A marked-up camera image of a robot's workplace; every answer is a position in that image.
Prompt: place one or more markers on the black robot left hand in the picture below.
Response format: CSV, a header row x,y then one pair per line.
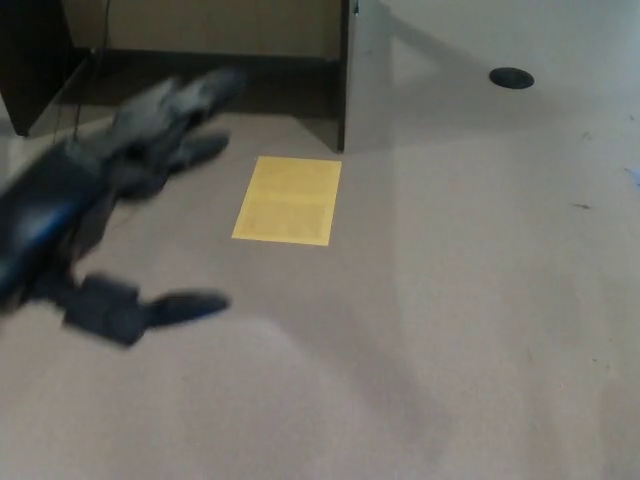
x,y
50,210

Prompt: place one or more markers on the dark wooden desk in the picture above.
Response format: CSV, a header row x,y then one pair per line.
x,y
200,55

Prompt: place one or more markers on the yellow paper sheet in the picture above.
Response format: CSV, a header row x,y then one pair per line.
x,y
287,200

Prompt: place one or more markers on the black round floor cover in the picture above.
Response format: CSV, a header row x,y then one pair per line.
x,y
511,78

